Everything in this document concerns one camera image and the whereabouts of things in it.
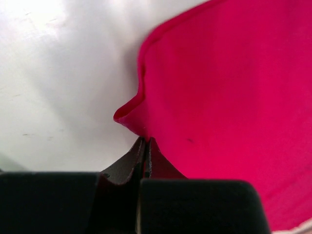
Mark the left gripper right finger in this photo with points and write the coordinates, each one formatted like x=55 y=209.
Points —
x=157 y=165

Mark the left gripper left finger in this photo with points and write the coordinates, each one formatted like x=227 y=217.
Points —
x=118 y=192

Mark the red t-shirt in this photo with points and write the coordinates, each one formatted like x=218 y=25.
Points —
x=225 y=89

